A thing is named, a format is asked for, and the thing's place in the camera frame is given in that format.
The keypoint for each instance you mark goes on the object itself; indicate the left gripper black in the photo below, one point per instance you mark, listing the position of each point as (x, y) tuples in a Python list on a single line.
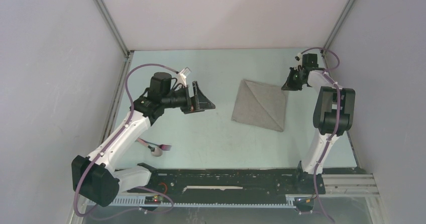
[(201, 103)]

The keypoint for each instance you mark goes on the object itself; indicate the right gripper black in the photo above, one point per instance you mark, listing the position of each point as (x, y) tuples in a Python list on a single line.
[(290, 85)]

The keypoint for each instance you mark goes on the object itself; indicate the grey cloth napkin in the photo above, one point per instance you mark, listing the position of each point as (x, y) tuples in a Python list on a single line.
[(260, 104)]

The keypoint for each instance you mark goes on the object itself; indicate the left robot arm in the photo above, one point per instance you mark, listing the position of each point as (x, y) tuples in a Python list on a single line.
[(95, 176)]

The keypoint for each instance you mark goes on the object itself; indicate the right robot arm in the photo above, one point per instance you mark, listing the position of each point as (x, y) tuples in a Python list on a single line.
[(333, 112)]

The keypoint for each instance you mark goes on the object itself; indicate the purple metallic fork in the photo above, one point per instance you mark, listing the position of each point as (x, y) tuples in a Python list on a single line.
[(162, 146)]

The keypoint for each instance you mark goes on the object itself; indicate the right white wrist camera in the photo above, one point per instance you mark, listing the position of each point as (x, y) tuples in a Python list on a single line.
[(299, 57)]

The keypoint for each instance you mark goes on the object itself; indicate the pink handled spoon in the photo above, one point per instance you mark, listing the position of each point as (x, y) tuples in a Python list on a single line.
[(154, 150)]

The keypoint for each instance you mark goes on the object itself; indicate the left aluminium frame post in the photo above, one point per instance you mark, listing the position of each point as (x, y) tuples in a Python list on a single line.
[(104, 12)]

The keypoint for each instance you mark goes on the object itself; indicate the aluminium frame post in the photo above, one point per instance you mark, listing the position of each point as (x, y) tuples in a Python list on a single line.
[(104, 12), (339, 23)]

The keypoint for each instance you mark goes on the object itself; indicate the white cable duct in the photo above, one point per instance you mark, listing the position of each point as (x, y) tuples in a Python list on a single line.
[(151, 201)]

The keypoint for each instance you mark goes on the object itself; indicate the right aluminium frame post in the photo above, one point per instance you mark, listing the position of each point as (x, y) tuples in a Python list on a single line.
[(339, 23)]

